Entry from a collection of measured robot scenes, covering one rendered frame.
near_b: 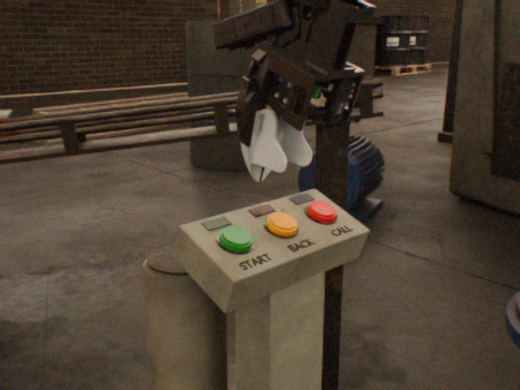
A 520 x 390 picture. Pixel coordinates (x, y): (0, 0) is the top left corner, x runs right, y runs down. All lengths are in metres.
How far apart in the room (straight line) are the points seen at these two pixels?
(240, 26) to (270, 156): 0.13
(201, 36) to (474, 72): 1.51
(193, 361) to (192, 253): 0.23
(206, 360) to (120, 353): 0.78
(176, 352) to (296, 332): 0.19
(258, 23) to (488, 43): 2.29
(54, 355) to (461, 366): 1.07
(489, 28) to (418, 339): 1.57
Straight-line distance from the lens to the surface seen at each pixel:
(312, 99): 0.52
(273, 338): 0.71
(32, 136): 0.97
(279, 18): 0.52
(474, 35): 2.87
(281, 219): 0.70
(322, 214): 0.74
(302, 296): 0.72
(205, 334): 0.82
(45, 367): 1.61
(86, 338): 1.70
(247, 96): 0.54
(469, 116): 2.89
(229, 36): 0.58
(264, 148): 0.56
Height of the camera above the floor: 0.84
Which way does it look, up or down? 17 degrees down
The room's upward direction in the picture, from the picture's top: straight up
